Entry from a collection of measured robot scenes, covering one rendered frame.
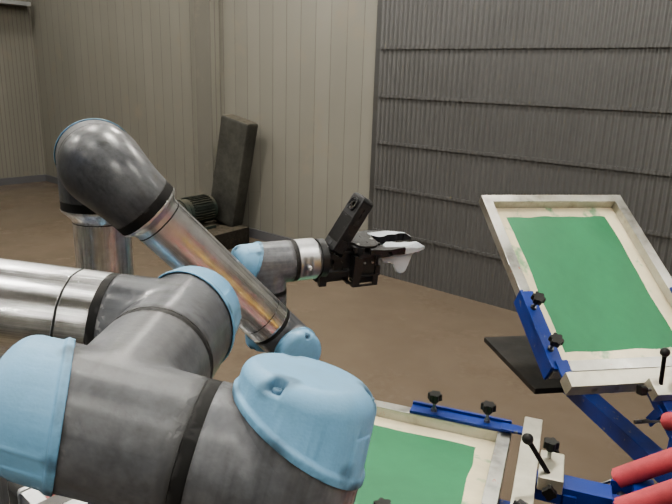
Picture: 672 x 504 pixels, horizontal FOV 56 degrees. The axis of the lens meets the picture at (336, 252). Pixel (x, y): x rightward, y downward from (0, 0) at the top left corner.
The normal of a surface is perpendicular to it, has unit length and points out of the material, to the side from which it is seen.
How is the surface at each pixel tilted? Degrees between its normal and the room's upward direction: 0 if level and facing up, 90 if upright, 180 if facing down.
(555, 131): 90
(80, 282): 26
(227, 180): 90
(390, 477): 0
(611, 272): 32
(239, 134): 90
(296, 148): 90
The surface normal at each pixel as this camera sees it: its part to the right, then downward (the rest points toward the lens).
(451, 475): 0.03, -0.96
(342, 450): 0.58, 0.17
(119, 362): 0.25, -0.93
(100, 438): 0.05, -0.17
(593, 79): -0.66, 0.18
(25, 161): 0.75, 0.20
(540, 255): 0.11, -0.68
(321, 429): 0.25, 0.09
